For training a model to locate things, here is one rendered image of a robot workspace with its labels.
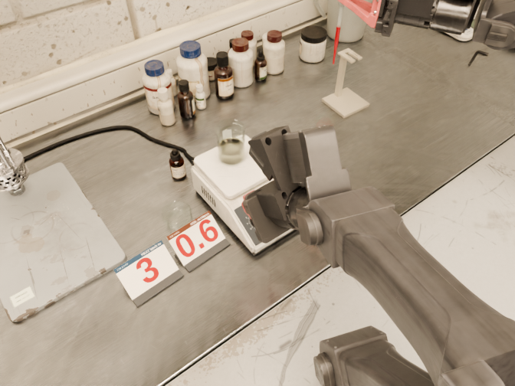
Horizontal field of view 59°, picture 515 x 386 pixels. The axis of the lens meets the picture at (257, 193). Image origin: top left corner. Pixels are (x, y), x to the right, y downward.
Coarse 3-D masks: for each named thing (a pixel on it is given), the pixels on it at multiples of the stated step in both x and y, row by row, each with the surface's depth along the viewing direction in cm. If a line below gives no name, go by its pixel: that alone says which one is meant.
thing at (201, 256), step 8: (216, 224) 81; (216, 240) 81; (224, 240) 81; (208, 248) 80; (216, 248) 80; (224, 248) 80; (176, 256) 79; (192, 256) 78; (200, 256) 79; (208, 256) 79; (184, 264) 78; (192, 264) 78; (200, 264) 78
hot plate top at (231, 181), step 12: (204, 156) 83; (216, 156) 83; (204, 168) 81; (216, 168) 81; (228, 168) 81; (240, 168) 81; (252, 168) 81; (216, 180) 79; (228, 180) 79; (240, 180) 79; (252, 180) 79; (264, 180) 80; (228, 192) 78; (240, 192) 78
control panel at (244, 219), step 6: (234, 210) 78; (240, 210) 78; (240, 216) 78; (246, 216) 78; (246, 222) 78; (246, 228) 78; (252, 228) 78; (252, 234) 78; (252, 240) 77; (258, 240) 78
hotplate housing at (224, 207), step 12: (192, 168) 84; (192, 180) 87; (204, 180) 83; (204, 192) 84; (216, 192) 80; (216, 204) 82; (228, 204) 78; (240, 204) 78; (228, 216) 79; (240, 228) 78; (276, 240) 81; (252, 252) 78
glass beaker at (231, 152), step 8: (224, 120) 80; (232, 120) 80; (240, 120) 79; (216, 128) 79; (224, 128) 81; (232, 128) 81; (240, 128) 80; (216, 136) 79; (224, 136) 82; (232, 136) 83; (240, 136) 82; (224, 144) 78; (232, 144) 78; (240, 144) 78; (224, 152) 79; (232, 152) 79; (240, 152) 80; (224, 160) 81; (232, 160) 80; (240, 160) 81
